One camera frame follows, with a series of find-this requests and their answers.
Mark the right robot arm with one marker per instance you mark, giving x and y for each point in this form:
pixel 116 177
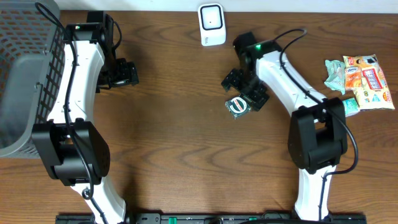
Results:
pixel 317 137

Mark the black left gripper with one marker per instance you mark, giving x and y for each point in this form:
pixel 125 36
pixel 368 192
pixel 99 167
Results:
pixel 129 75

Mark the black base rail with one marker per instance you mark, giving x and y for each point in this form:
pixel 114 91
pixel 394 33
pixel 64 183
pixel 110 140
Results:
pixel 269 217

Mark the white blue snack bag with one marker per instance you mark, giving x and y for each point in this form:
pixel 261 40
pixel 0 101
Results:
pixel 374 93

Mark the dark grey plastic basket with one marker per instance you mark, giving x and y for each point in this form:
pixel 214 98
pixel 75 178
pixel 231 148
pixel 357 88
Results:
pixel 32 62

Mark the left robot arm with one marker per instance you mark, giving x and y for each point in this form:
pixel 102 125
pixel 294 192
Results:
pixel 70 147

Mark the white barcode scanner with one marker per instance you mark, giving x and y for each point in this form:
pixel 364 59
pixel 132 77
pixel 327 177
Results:
pixel 212 24

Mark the teal wet wipes pack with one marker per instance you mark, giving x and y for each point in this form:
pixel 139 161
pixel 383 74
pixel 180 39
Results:
pixel 336 75

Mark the orange Kleenex tissue pack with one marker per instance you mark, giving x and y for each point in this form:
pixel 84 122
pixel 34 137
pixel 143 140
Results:
pixel 353 78

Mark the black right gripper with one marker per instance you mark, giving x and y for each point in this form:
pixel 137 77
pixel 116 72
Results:
pixel 257 98

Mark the green Kleenex tissue pack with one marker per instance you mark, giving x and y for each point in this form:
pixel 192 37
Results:
pixel 351 107

